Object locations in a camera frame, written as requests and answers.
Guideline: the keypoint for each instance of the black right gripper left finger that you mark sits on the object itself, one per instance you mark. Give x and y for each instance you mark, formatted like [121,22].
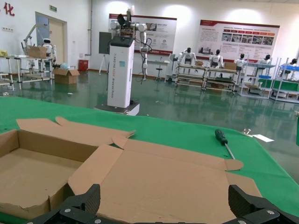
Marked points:
[91,200]

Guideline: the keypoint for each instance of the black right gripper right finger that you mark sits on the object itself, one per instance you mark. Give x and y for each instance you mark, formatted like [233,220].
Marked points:
[240,203]

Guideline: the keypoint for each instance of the open brown cardboard box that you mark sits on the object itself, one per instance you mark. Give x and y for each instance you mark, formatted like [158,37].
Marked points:
[35,168]
[163,182]

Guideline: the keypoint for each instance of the large open cardboard box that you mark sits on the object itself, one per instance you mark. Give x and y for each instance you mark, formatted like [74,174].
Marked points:
[65,78]

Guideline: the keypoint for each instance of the closed brown cardboard box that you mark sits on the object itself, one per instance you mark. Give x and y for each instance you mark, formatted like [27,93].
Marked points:
[230,66]

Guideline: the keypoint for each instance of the small open cardboard box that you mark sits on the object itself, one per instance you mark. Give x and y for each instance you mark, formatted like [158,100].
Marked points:
[37,52]

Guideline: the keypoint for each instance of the white paper sheet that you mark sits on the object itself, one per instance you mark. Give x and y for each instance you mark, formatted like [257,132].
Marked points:
[262,137]

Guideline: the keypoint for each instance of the clear plastic piece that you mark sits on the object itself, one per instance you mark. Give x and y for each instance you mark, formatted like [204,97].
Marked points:
[246,132]

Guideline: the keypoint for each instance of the green table cloth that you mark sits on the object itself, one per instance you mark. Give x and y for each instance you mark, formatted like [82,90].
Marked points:
[187,135]

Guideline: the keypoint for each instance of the workbench rack with green panel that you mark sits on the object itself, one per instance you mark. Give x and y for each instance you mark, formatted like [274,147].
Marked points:
[287,86]

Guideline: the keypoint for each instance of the workbench rack with blue tray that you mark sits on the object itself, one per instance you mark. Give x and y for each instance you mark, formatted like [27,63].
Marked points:
[265,77]

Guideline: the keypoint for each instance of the white tower robot with arms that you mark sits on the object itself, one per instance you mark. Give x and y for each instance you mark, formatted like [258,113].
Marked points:
[120,70]

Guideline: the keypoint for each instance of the white pipe workbench rack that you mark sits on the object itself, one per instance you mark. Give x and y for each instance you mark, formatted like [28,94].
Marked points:
[222,70]
[190,66]

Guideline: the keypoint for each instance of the white humanoid robot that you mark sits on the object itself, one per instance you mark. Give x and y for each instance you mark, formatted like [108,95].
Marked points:
[240,62]
[216,59]
[265,61]
[292,64]
[188,56]

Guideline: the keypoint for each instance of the black stool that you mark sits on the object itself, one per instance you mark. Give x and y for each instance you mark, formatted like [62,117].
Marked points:
[159,68]

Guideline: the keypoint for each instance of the black monitor on stand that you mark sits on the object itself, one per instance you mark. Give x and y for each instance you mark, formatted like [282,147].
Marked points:
[105,43]

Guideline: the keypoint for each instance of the small white round-headed robot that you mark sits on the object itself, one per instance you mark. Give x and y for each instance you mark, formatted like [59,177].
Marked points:
[47,45]

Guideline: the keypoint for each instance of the beige door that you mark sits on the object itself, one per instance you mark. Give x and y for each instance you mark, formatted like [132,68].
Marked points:
[56,42]

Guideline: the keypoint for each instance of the white pipe rack table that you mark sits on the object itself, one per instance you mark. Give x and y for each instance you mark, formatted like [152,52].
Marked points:
[14,57]

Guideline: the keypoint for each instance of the green exit sign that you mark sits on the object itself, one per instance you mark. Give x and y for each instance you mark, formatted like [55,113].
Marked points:
[53,8]

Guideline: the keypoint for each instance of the wide red white wall poster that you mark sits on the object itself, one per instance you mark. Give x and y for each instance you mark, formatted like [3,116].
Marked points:
[245,30]

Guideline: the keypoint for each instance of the white overhead frame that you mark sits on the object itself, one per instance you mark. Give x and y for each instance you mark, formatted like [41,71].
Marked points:
[31,30]

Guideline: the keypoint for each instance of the narrow red white wall poster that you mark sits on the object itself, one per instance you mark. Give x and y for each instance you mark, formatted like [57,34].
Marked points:
[163,35]

